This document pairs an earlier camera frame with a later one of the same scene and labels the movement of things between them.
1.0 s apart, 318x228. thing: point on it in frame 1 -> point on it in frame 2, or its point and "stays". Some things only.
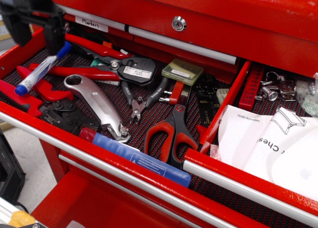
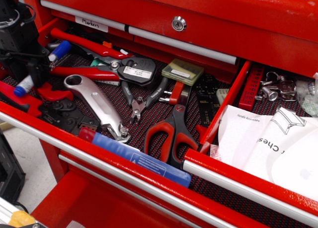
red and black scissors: x=179 y=132 stays
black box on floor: x=12 y=176 stays
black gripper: x=18 y=6 -> x=21 y=49
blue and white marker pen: x=22 y=89 stays
